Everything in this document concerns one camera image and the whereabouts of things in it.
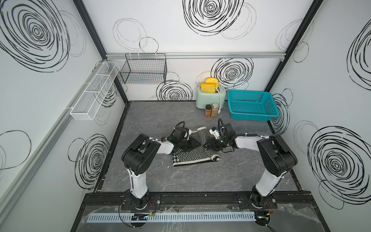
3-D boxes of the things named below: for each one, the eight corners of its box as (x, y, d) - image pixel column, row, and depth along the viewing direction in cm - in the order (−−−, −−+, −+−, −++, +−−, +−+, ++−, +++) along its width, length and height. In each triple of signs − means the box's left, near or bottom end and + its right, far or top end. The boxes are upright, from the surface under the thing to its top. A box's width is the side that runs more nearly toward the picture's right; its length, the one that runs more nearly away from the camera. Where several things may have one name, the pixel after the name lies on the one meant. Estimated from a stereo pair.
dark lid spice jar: (205, 117, 111) (206, 109, 104) (204, 112, 114) (206, 104, 107) (210, 117, 111) (211, 109, 104) (209, 112, 114) (211, 104, 107)
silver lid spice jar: (211, 117, 112) (212, 109, 104) (210, 112, 115) (211, 103, 107) (217, 117, 112) (219, 109, 104) (216, 112, 115) (218, 103, 107)
